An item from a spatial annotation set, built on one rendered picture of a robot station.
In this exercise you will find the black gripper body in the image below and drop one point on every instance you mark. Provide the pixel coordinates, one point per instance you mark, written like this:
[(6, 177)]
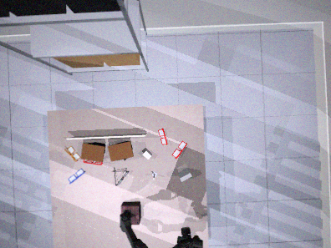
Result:
[(186, 231)]

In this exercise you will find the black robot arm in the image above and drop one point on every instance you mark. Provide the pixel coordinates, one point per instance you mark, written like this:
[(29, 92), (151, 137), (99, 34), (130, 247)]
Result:
[(182, 241)]

